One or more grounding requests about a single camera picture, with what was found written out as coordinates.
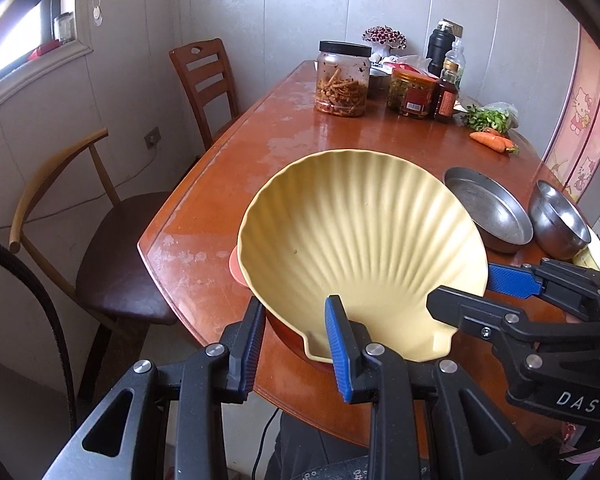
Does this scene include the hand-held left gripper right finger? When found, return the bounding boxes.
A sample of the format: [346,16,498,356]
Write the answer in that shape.
[324,294,526,480]

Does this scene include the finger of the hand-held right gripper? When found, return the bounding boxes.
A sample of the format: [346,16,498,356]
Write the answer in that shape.
[487,258,600,317]
[426,286,600,361]

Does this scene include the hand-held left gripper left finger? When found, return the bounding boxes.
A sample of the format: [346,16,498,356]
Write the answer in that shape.
[42,296,267,480]

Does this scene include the steel bowl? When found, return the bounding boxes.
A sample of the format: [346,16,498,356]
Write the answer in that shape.
[528,180,592,261]

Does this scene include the shallow steel pan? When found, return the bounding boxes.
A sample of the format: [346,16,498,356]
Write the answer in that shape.
[443,166,534,254]

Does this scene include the orange plate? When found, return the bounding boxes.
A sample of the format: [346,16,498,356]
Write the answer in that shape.
[228,246,341,373]

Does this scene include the yellow shell-shaped plate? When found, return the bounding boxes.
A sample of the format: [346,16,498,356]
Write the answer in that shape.
[236,149,491,364]

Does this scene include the person's dark floral pants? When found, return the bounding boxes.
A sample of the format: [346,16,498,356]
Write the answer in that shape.
[265,407,376,480]

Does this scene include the large carrot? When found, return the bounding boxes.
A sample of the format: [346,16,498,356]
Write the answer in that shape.
[469,131,520,155]

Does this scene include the bag of green vegetables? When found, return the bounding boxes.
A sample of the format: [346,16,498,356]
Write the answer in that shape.
[461,102,518,133]

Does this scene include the light wooden chair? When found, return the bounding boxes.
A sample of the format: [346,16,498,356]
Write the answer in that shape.
[9,128,201,401]

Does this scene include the pink cartoon sliding door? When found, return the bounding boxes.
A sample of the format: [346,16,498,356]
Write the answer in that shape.
[542,25,600,206]

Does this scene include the dark sauce bottle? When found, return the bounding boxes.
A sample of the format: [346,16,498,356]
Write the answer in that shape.
[433,60,460,124]

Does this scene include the jar with red label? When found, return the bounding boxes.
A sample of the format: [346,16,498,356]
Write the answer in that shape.
[386,67,440,121]

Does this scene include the clear plastic bottle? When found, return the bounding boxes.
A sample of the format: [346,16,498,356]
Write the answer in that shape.
[445,37,467,88]

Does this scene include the steel pot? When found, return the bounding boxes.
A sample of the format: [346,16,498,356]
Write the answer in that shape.
[367,62,393,98]

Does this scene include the red tissue box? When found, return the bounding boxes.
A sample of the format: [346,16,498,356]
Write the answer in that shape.
[380,55,431,76]

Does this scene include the black thermos flask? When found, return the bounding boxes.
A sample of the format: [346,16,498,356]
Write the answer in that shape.
[426,20,456,78]

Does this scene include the clear jar with black lid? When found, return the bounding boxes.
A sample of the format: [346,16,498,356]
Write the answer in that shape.
[314,40,373,118]

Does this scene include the brown wooden chair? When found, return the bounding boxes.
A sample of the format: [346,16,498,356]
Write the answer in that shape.
[169,38,241,151]

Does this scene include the dark red flower ornament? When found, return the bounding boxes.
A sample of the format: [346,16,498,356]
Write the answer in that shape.
[362,25,407,56]

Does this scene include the glass jar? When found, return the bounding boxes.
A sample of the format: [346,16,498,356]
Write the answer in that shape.
[53,11,76,43]

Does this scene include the window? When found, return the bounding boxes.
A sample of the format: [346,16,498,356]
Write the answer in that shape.
[0,0,93,91]

